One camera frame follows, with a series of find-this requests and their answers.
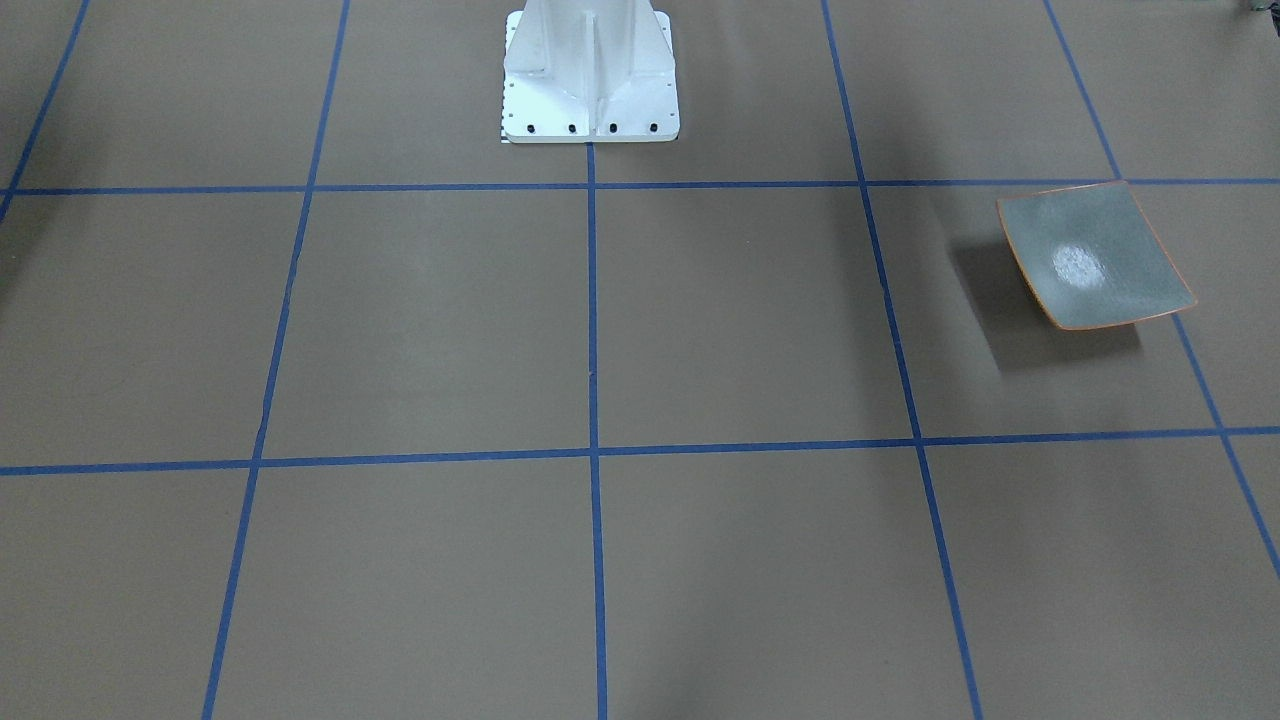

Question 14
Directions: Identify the grey square plate orange rim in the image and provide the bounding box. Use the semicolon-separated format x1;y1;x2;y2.
996;179;1198;331

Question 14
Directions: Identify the brown paper table mat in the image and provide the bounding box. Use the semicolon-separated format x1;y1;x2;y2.
3;1;1277;719

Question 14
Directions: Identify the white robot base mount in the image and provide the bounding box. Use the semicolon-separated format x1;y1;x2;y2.
500;1;681;143

